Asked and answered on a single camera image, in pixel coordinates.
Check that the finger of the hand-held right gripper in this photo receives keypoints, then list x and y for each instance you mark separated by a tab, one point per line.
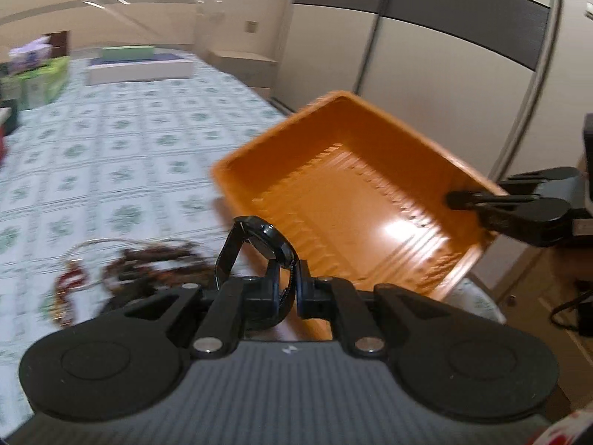
523	215
551	175

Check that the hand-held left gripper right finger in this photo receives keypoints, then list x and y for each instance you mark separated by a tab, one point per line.
308	289

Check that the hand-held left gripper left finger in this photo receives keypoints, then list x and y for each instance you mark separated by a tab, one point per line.
259	294

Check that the black wristwatch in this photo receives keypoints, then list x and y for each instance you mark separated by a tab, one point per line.
273	241

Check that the orange plastic tray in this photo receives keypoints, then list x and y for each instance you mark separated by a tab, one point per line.
347	194

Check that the white and grey wardrobe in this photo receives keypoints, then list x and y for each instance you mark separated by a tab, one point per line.
440	55

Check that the white nightstand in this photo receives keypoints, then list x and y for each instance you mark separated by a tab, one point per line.
245	67

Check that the white long box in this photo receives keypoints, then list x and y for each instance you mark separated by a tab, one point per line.
139	72

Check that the green long box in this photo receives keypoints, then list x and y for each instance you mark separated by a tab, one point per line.
127	53

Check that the green tissue box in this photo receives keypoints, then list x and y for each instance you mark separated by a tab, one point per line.
46	81
10	87

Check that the dark wooden box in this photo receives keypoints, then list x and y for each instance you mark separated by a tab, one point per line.
58	41

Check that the purple and white tissue packet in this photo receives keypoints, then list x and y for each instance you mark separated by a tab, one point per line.
30	55

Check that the wall outlet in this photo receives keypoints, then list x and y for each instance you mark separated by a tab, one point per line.
251	26

